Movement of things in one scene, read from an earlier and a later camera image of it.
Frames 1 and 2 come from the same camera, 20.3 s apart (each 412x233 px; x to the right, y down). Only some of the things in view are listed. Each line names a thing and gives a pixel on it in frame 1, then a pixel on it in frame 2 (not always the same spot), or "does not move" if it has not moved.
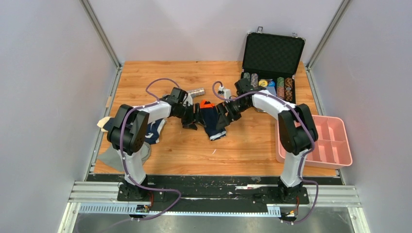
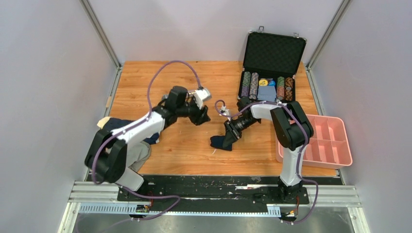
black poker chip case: (270, 62) does not move
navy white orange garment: (152, 132) does not move
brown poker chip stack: (288, 89) does not move
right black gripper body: (234, 108) to (235, 128)
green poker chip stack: (281, 88) does not move
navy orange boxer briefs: (209, 116) to (216, 141)
